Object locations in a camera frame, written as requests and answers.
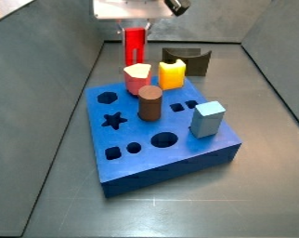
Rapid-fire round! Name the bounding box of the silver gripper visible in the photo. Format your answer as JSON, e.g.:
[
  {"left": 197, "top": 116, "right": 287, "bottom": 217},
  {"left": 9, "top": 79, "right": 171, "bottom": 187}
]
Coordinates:
[{"left": 93, "top": 0, "right": 191, "bottom": 35}]

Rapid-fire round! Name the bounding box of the red two-legged peg block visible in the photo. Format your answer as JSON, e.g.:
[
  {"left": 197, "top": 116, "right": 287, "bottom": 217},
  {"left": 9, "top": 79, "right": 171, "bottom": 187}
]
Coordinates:
[{"left": 124, "top": 27, "right": 147, "bottom": 66}]

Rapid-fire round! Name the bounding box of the blue shape-sorter board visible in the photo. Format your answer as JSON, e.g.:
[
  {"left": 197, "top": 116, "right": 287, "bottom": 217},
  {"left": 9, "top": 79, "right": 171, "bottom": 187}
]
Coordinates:
[{"left": 85, "top": 82, "right": 241, "bottom": 197}]

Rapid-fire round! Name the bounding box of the pink pentagon block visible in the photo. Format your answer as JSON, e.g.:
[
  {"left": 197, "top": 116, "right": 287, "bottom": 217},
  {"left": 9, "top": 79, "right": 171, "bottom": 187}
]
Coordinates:
[{"left": 124, "top": 63, "right": 151, "bottom": 95}]

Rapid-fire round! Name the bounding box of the yellow notched block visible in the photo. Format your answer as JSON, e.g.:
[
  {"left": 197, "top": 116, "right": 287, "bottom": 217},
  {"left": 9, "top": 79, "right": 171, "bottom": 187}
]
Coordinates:
[{"left": 159, "top": 59, "right": 185, "bottom": 90}]

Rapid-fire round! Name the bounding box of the black curved stand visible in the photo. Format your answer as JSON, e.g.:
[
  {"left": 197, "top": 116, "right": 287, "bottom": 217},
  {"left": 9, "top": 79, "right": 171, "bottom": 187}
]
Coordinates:
[{"left": 163, "top": 47, "right": 212, "bottom": 76}]

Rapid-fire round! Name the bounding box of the brown cylinder peg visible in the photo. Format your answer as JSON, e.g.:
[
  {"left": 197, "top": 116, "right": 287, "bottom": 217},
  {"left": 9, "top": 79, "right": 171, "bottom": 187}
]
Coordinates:
[{"left": 139, "top": 86, "right": 163, "bottom": 122}]

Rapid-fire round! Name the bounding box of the light blue rectangular block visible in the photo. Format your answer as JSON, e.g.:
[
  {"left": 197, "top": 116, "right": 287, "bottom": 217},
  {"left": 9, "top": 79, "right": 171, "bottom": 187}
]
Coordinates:
[{"left": 189, "top": 101, "right": 225, "bottom": 139}]

